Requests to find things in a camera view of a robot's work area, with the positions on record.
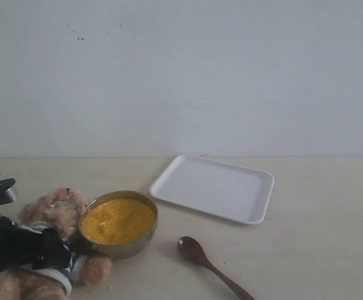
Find beige teddy bear striped shirt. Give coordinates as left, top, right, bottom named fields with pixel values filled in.
left=0, top=187, right=113, bottom=299

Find yellow millet grains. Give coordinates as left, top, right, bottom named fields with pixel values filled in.
left=81, top=199, right=156, bottom=245

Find white rectangular tray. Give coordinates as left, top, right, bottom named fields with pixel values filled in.
left=149, top=154, right=275, bottom=224

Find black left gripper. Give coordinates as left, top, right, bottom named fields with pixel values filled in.
left=0, top=215, right=71, bottom=272

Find steel bowl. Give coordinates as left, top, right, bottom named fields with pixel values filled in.
left=79, top=191, right=158, bottom=259

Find dark brown wooden spoon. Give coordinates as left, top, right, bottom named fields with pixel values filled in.
left=177, top=236, right=255, bottom=300

